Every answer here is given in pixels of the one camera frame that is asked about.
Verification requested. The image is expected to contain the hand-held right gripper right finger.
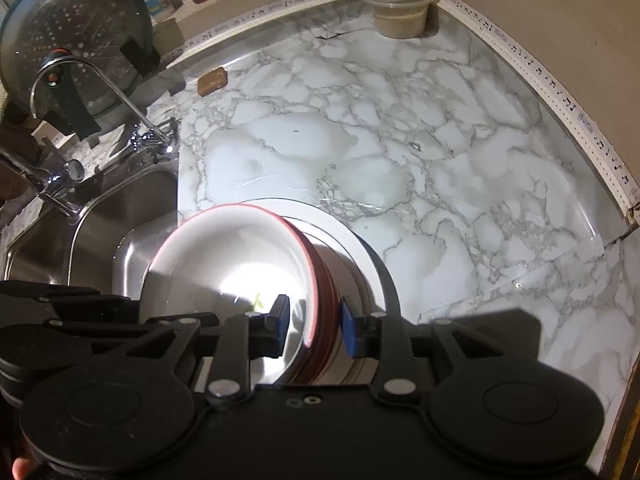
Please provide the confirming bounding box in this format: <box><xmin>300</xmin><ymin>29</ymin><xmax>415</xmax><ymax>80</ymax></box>
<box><xmin>339</xmin><ymin>295</ymin><xmax>506</xmax><ymax>404</ymax></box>

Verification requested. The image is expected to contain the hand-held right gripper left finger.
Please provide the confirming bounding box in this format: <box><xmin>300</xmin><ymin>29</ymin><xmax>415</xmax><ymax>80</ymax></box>
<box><xmin>124</xmin><ymin>294</ymin><xmax>292</xmax><ymax>404</ymax></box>

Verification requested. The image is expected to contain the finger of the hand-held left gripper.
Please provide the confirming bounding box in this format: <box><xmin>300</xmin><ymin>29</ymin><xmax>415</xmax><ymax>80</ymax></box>
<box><xmin>0</xmin><ymin>281</ymin><xmax>101</xmax><ymax>306</ymax></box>
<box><xmin>36</xmin><ymin>294</ymin><xmax>146</xmax><ymax>336</ymax></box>

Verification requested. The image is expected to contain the large white floral plate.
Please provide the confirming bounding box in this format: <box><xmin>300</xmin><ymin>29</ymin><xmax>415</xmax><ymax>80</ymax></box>
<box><xmin>270</xmin><ymin>199</ymin><xmax>383</xmax><ymax>386</ymax></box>

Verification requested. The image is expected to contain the pink-rimmed floral bowl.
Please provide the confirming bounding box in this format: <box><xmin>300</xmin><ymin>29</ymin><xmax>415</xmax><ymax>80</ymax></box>
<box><xmin>138</xmin><ymin>203</ymin><xmax>317</xmax><ymax>386</ymax></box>

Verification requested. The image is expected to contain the stainless steel sink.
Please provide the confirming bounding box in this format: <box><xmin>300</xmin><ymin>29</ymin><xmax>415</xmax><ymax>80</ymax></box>
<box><xmin>0</xmin><ymin>167</ymin><xmax>181</xmax><ymax>311</ymax></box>

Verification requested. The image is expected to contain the chrome sink mixer faucet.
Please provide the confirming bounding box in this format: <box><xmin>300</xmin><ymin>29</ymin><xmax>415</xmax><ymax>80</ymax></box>
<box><xmin>0</xmin><ymin>147</ymin><xmax>86</xmax><ymax>219</ymax></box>

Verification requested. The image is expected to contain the chrome gooseneck faucet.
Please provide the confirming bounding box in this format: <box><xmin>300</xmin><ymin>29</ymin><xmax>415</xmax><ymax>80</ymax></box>
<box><xmin>29</xmin><ymin>56</ymin><xmax>179</xmax><ymax>157</ymax></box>

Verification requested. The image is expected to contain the brown soap bar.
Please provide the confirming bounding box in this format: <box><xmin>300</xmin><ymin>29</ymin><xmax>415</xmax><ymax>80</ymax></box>
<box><xmin>197</xmin><ymin>66</ymin><xmax>230</xmax><ymax>96</ymax></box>

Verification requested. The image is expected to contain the black lid stand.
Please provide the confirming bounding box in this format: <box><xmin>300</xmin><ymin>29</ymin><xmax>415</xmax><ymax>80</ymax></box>
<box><xmin>119</xmin><ymin>34</ymin><xmax>161</xmax><ymax>79</ymax></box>

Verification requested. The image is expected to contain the perforated steel steamer plate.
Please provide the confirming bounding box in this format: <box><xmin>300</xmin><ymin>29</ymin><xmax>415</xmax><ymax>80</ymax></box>
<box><xmin>5</xmin><ymin>0</ymin><xmax>144</xmax><ymax>111</ymax></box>

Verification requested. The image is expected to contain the clear plastic lidded container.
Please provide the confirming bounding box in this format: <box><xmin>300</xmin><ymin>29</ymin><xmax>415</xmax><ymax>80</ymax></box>
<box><xmin>359</xmin><ymin>0</ymin><xmax>436</xmax><ymax>40</ymax></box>

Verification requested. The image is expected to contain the white patterned trim strip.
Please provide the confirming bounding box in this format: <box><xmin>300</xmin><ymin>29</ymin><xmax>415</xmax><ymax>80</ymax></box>
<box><xmin>165</xmin><ymin>0</ymin><xmax>640</xmax><ymax>222</ymax></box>

